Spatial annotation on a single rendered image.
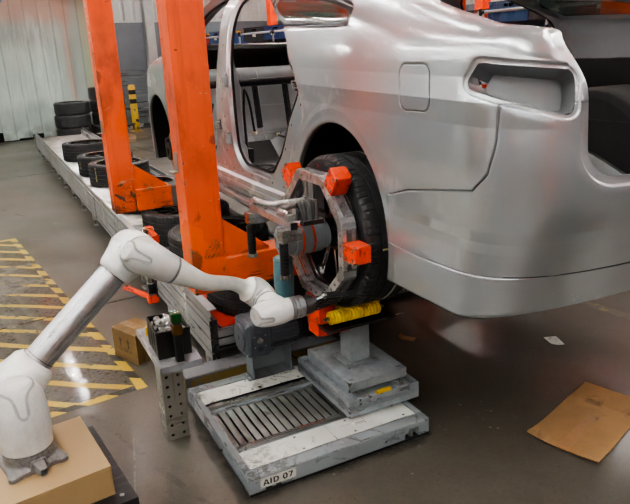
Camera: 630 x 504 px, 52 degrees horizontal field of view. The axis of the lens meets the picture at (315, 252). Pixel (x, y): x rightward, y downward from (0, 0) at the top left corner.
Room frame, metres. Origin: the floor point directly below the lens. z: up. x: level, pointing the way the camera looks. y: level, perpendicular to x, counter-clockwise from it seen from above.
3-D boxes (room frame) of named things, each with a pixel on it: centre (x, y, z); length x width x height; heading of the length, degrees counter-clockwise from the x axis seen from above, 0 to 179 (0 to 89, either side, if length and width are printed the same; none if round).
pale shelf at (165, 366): (2.46, 0.64, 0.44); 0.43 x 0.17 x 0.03; 27
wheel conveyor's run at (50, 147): (9.29, 3.26, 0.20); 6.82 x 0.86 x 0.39; 27
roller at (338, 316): (2.55, -0.16, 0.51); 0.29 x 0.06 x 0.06; 117
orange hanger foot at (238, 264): (3.06, 0.23, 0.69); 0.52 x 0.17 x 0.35; 117
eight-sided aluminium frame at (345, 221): (2.61, -0.01, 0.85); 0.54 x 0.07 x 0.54; 27
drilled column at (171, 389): (2.48, 0.65, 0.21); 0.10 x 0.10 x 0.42; 27
